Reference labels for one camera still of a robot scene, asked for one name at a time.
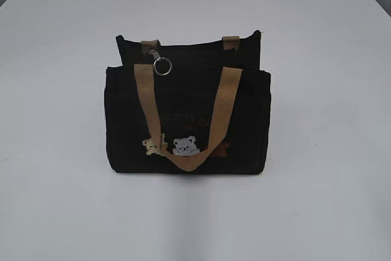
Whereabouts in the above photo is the black canvas tote bag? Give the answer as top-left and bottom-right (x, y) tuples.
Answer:
(104, 31), (271, 175)

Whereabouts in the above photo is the silver zipper pull with ring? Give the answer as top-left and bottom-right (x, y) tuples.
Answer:
(148, 50), (173, 76)

